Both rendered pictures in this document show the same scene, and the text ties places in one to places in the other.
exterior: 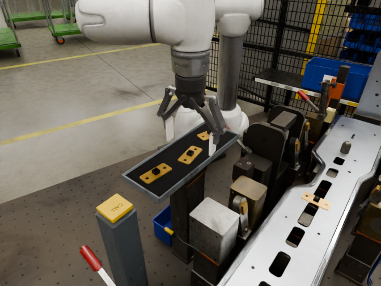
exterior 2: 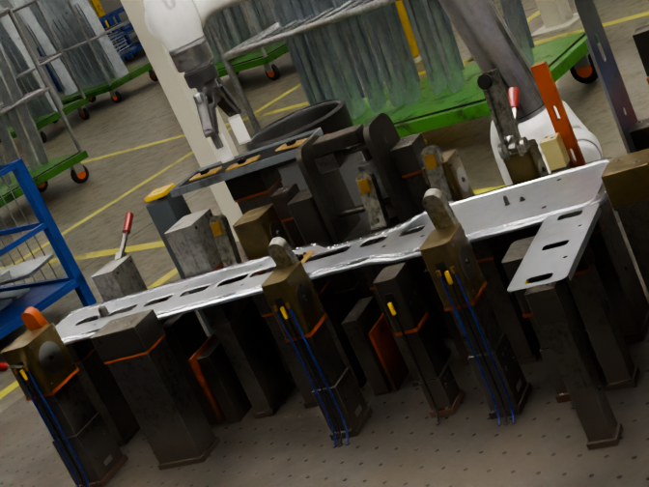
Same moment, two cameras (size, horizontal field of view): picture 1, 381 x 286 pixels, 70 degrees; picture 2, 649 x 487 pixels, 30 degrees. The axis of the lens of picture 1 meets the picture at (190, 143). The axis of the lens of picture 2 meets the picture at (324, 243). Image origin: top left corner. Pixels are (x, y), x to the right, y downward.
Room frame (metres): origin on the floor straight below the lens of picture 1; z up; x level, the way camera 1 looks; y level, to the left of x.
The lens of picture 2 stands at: (0.32, -2.76, 1.67)
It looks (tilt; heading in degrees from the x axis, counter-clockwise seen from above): 15 degrees down; 82
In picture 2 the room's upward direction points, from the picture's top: 25 degrees counter-clockwise
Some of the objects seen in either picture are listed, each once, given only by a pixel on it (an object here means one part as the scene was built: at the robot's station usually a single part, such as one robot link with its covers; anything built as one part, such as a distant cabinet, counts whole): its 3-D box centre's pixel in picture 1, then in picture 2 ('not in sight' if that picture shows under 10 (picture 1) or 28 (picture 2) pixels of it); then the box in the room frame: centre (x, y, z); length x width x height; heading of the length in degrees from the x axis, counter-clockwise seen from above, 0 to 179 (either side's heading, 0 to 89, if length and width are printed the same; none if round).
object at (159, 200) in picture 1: (186, 154); (245, 162); (0.64, 0.01, 1.16); 0.37 x 0.14 x 0.02; 141
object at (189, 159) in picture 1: (190, 153); (241, 161); (0.63, 0.00, 1.17); 0.08 x 0.04 x 0.01; 150
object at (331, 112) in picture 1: (320, 142); (581, 221); (1.11, -0.64, 0.88); 0.04 x 0.04 x 0.37; 51
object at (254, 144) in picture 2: not in sight; (325, 190); (1.24, 2.73, 0.36); 0.50 x 0.50 x 0.73
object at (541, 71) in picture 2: (319, 127); (583, 182); (1.14, -0.63, 0.95); 0.03 x 0.01 x 0.50; 141
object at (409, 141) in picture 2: not in sight; (443, 230); (0.91, -0.37, 0.91); 0.07 x 0.05 x 0.42; 51
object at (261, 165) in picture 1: (246, 201); (344, 267); (0.71, -0.21, 0.89); 0.12 x 0.07 x 0.38; 51
